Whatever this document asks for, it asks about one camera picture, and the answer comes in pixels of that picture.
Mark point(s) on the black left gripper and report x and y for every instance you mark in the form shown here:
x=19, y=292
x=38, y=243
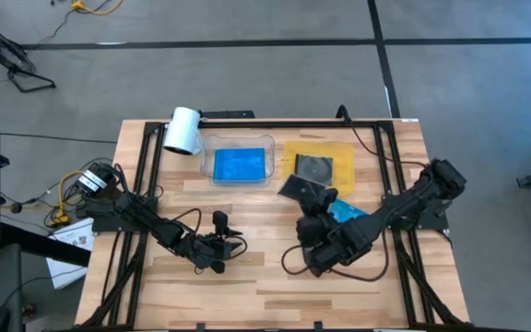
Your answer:
x=205, y=249

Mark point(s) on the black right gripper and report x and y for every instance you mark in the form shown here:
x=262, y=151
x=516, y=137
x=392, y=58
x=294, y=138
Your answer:
x=312, y=230

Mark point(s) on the clear jewel case black tray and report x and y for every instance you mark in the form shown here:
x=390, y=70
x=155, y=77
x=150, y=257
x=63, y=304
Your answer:
x=295, y=186
x=314, y=167

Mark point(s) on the blue jewel case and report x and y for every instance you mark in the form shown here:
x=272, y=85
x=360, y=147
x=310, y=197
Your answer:
x=346, y=212
x=240, y=163

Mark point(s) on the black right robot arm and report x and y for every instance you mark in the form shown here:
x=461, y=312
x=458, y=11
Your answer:
x=399, y=207

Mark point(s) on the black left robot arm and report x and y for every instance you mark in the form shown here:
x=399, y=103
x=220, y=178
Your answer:
x=155, y=226

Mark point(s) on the yellow plastic bin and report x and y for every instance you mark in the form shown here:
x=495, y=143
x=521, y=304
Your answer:
x=344, y=152

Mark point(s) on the clear plastic bin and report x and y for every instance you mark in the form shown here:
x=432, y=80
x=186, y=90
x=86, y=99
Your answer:
x=206, y=161

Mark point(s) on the white cylindrical lamp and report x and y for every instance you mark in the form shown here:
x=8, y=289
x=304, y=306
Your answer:
x=182, y=131

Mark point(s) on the white cardboard box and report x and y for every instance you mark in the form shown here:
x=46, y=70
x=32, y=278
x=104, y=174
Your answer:
x=65, y=276

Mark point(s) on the black beam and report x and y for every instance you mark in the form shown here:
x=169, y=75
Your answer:
x=39, y=244

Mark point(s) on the black folding stand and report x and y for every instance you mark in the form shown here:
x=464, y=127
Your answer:
x=16, y=60

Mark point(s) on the black aluminium table frame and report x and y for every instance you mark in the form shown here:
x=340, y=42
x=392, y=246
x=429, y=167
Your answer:
x=293, y=124

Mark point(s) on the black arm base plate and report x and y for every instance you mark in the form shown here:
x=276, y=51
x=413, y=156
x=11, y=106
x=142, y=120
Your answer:
x=440, y=224
x=109, y=227

